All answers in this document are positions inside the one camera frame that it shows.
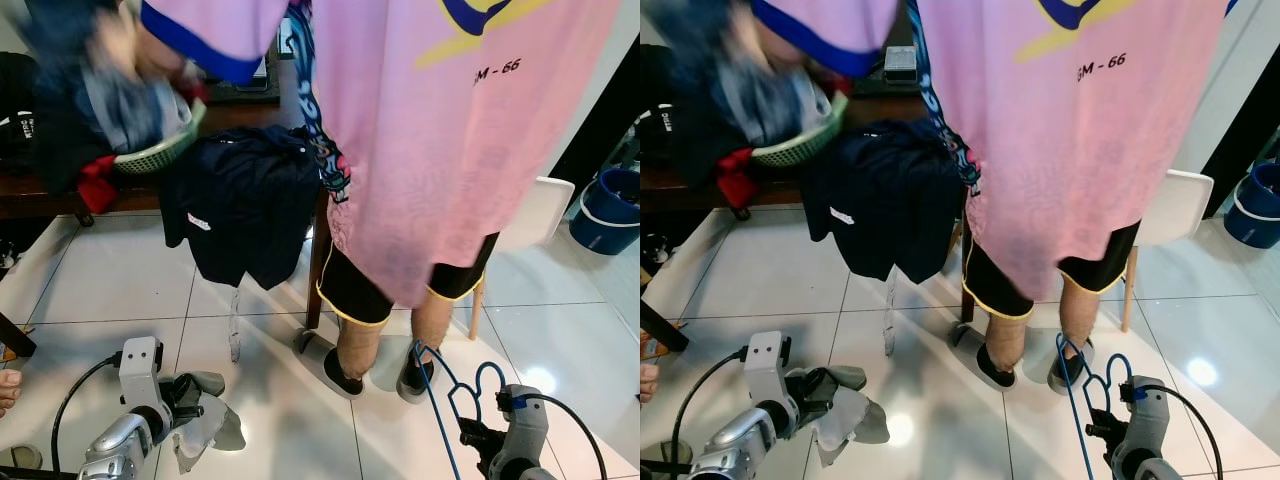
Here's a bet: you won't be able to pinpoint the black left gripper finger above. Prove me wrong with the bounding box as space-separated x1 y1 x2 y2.
800 365 867 396
175 400 246 473
812 392 891 467
172 372 226 399

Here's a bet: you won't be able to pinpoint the blue plastic hanger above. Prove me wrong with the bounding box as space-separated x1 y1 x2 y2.
412 340 513 480
1055 333 1136 480

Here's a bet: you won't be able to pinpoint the navy blue garment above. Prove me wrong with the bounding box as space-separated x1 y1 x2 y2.
160 125 323 291
800 118 969 284

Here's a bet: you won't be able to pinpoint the small red garment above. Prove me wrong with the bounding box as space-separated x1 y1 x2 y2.
714 147 761 211
76 153 121 215

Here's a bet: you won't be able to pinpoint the white chair wooden legs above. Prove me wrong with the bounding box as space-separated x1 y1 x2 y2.
1120 168 1216 334
468 175 578 343

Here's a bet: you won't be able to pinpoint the green laundry basket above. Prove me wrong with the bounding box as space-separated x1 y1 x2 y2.
110 95 208 178
750 90 851 169

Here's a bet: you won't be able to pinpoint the person in pink jersey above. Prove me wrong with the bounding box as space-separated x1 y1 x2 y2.
735 0 1233 393
95 0 623 404

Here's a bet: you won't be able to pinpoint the dark wooden table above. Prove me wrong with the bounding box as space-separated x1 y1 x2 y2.
640 75 976 353
0 75 336 359

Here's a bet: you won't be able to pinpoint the blue bucket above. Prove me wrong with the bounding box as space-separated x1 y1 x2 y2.
568 165 641 257
1222 160 1280 251

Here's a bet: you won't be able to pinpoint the blue grey clothes pile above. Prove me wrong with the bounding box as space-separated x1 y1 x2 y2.
660 0 836 146
20 0 191 151

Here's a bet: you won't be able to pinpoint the black garment with white print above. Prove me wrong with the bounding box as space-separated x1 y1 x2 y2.
0 50 106 196
640 45 746 181

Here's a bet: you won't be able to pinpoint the small grey box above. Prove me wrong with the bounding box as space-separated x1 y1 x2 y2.
884 45 919 83
240 52 278 99

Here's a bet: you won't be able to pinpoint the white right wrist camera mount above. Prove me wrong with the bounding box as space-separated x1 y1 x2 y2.
497 385 549 471
1120 375 1173 466

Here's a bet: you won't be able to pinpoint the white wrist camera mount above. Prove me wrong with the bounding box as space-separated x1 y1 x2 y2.
1120 375 1173 466
745 330 793 411
117 337 166 411
497 385 549 471

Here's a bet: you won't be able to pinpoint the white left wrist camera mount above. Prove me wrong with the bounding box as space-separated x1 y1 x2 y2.
745 330 793 411
117 337 166 411

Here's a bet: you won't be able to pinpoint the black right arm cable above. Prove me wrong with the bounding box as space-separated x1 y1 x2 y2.
1140 383 1229 480
518 393 608 480

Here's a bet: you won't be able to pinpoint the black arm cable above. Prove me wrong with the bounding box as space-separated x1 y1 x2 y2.
1140 383 1229 480
518 393 608 480
50 352 126 479
668 345 751 480

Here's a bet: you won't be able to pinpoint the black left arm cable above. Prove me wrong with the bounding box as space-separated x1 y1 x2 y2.
668 345 751 480
50 352 126 479

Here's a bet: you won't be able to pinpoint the blue patterned lanyard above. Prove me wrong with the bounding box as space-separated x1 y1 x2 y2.
905 0 983 196
288 0 351 204

